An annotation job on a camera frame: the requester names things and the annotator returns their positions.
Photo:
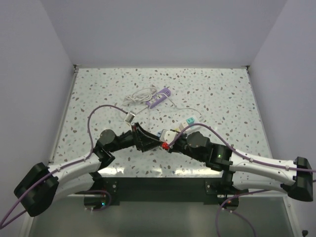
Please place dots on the purple power strip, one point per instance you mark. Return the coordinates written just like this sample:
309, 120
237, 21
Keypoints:
158, 98

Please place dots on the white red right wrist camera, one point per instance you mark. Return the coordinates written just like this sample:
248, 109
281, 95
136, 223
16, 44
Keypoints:
169, 137

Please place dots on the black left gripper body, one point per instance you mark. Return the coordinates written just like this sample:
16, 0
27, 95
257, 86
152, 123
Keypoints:
127, 139

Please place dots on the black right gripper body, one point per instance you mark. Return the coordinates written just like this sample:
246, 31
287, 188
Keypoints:
181, 146

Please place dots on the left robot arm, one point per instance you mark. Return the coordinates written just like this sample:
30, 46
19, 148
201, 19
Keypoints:
43, 184

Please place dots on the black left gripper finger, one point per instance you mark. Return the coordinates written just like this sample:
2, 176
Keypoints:
142, 134
146, 144

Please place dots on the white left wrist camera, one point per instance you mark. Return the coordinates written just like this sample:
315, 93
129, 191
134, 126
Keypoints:
129, 117

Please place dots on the white charger block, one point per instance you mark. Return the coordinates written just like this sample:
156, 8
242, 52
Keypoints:
183, 125

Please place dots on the teal plug adapter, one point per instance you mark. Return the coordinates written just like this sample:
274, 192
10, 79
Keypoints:
190, 120

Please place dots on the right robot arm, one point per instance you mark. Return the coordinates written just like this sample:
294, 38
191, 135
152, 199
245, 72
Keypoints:
243, 171

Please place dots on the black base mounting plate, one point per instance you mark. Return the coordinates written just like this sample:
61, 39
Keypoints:
117, 190

